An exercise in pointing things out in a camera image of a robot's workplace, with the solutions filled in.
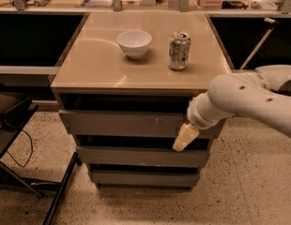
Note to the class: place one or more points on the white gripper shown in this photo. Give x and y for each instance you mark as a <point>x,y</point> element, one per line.
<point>196,115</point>

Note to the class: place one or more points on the grey top drawer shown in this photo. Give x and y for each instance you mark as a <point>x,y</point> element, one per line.
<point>123,124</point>

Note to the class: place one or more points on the grey drawer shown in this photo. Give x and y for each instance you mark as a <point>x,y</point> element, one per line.
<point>123,124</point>
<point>144,179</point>
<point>142,157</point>

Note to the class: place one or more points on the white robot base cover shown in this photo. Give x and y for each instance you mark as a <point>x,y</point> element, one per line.
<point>278,77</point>

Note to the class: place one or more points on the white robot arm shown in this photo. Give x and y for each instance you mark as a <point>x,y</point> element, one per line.
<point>249,94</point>

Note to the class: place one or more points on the grey bottom drawer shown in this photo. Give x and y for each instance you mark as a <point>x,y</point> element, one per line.
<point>144,179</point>

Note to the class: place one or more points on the grey drawer cabinet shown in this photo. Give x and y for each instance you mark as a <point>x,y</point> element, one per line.
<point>97,76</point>

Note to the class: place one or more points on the grey middle drawer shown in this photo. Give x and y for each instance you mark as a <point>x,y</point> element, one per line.
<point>142,157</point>

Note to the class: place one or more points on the crushed silver soda can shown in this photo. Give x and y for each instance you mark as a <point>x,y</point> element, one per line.
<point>179,48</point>

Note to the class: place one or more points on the white ceramic bowl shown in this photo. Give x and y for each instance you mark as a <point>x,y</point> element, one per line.
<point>134,43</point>

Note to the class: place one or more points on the black metal stand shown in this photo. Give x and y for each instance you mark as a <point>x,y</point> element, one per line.
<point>16,110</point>

